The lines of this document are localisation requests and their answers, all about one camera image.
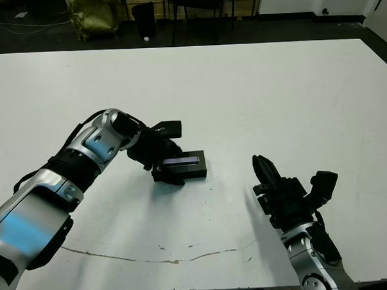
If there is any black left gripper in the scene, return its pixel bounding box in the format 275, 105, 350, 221
125, 124, 186, 189

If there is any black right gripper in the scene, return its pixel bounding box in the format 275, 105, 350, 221
250, 151, 316, 232

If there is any black box lid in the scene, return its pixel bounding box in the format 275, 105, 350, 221
151, 149, 209, 183

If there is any light plywood crate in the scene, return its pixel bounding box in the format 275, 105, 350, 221
228, 0, 261, 17
126, 0, 176, 22

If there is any yellow-green plastic bag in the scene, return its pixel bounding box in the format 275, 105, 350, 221
64, 0, 122, 42

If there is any white door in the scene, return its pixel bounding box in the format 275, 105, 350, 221
363, 0, 387, 38

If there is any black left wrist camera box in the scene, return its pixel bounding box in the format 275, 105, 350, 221
150, 119, 184, 141

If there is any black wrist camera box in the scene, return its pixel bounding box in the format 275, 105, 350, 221
150, 119, 184, 141
309, 169, 341, 205

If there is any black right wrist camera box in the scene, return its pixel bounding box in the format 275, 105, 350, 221
309, 169, 341, 205

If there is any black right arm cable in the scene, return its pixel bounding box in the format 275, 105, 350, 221
313, 209, 328, 230

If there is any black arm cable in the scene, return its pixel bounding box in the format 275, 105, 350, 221
9, 107, 151, 194
313, 209, 328, 230

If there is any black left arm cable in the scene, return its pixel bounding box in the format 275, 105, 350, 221
9, 107, 151, 194

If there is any white floor cable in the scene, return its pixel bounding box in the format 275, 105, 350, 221
0, 17, 71, 36

